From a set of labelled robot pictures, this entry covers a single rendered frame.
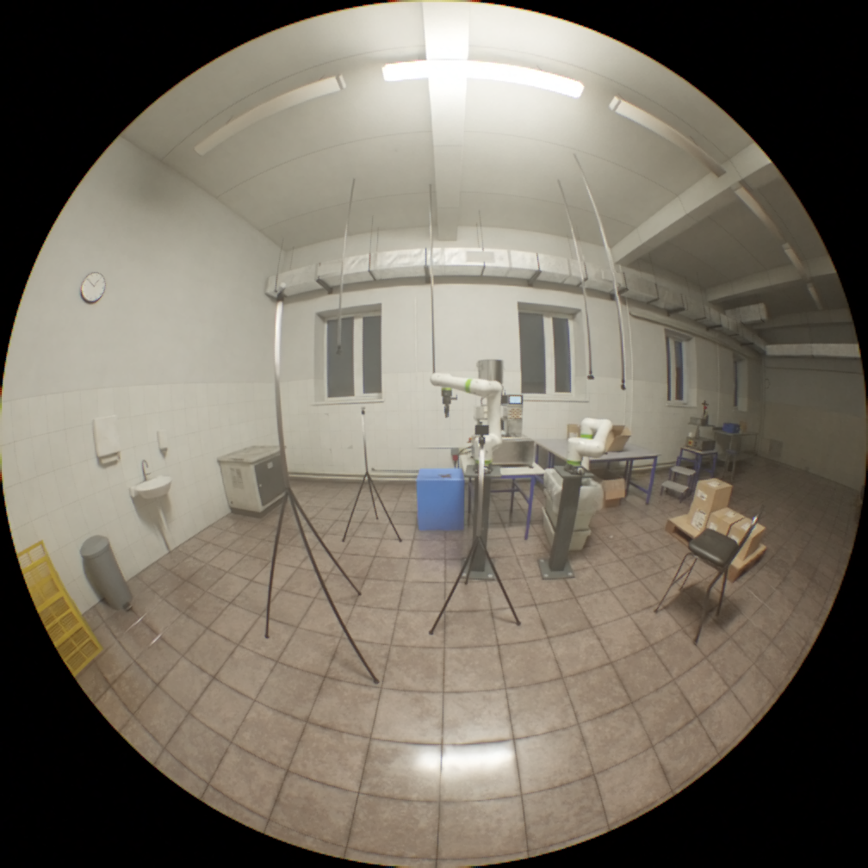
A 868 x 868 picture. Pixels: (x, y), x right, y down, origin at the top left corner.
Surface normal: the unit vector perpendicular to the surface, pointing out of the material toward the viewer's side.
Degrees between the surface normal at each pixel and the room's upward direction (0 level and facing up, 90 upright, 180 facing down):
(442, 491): 90
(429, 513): 90
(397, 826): 0
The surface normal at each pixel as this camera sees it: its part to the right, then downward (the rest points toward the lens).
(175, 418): 1.00, -0.01
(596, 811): -0.02, -0.99
